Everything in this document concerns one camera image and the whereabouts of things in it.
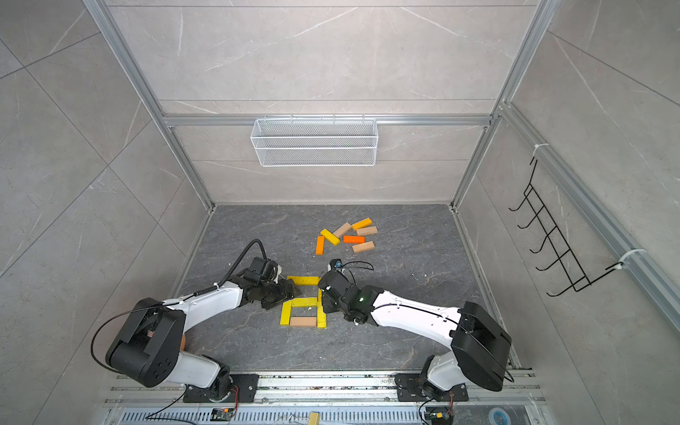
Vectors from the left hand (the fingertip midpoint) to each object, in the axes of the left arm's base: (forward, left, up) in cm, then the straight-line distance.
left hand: (298, 291), depth 90 cm
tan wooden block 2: (+29, -27, -3) cm, 39 cm away
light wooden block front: (+19, -24, -2) cm, 31 cm away
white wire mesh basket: (+49, -7, +27) cm, 57 cm away
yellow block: (+5, -2, -2) cm, 6 cm away
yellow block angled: (+25, -11, -2) cm, 27 cm away
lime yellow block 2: (-9, -8, -2) cm, 12 cm away
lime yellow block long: (-3, -1, -2) cm, 4 cm away
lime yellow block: (-7, +3, -1) cm, 8 cm away
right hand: (-5, -11, +7) cm, 14 cm away
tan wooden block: (-9, -2, -3) cm, 10 cm away
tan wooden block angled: (+29, -16, -3) cm, 33 cm away
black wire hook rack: (-10, -71, +29) cm, 78 cm away
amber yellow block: (+32, -24, -3) cm, 40 cm away
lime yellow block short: (-1, -8, -1) cm, 8 cm away
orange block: (+21, -7, -2) cm, 22 cm away
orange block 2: (+24, -21, -3) cm, 32 cm away
